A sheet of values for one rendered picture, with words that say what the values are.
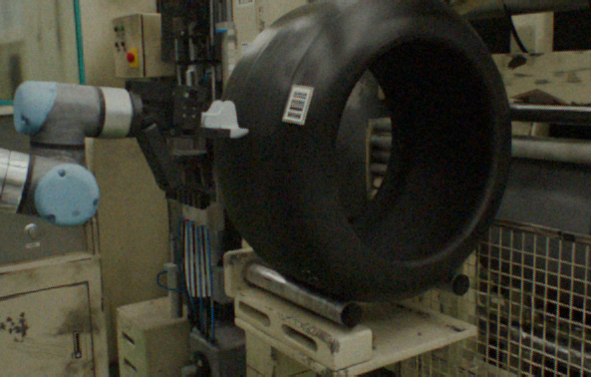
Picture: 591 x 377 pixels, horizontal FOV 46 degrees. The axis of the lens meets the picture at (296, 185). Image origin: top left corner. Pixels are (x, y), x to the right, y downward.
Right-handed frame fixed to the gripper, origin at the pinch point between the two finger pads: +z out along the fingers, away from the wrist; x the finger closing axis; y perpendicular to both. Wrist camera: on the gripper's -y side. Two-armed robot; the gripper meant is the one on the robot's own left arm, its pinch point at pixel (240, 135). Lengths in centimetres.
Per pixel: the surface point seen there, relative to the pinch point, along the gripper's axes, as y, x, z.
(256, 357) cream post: -54, 35, 29
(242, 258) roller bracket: -27.3, 25.2, 17.2
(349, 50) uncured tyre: 15.0, -11.7, 12.4
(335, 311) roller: -30.1, -6.9, 17.9
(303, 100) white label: 6.4, -11.1, 4.6
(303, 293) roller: -29.5, 3.4, 18.1
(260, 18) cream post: 24.1, 28.2, 19.2
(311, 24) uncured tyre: 19.4, -3.9, 10.0
